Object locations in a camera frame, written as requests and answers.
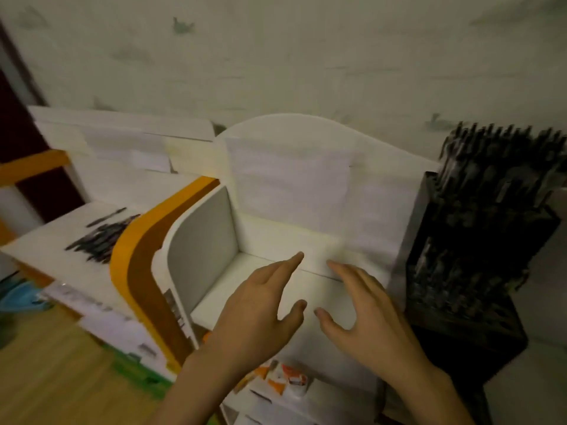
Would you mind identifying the person's right hand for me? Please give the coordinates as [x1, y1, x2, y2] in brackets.
[313, 259, 437, 385]

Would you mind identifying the person's left hand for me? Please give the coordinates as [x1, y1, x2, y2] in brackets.
[194, 251, 308, 372]

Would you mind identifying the black tiered pen holder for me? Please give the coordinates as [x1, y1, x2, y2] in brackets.
[389, 171, 562, 425]

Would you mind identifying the pile of black pens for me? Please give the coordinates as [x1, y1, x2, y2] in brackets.
[65, 213, 142, 265]

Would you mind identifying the black gel pen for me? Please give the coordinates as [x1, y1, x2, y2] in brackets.
[85, 207, 128, 229]

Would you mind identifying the row of black pens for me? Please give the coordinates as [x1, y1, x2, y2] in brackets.
[436, 121, 567, 208]

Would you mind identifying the person's right forearm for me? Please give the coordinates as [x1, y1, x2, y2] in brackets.
[389, 367, 475, 425]

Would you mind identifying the person's left forearm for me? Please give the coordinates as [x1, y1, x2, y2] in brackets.
[150, 349, 242, 425]

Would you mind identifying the white curved-back shelf unit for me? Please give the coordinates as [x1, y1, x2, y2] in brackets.
[150, 113, 567, 425]

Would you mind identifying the bright green object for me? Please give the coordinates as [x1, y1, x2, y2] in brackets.
[104, 342, 176, 401]

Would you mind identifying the small white paper strip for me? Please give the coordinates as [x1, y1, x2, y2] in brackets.
[128, 148, 172, 174]

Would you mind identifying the large white paper sheet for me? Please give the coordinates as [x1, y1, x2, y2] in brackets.
[84, 127, 167, 158]

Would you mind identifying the blue plastic basin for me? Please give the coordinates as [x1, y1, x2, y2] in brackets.
[0, 278, 54, 313]

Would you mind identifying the white door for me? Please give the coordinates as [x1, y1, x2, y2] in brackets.
[0, 185, 45, 237]

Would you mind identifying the dark brown door frame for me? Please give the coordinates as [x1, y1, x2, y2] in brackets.
[0, 21, 85, 224]

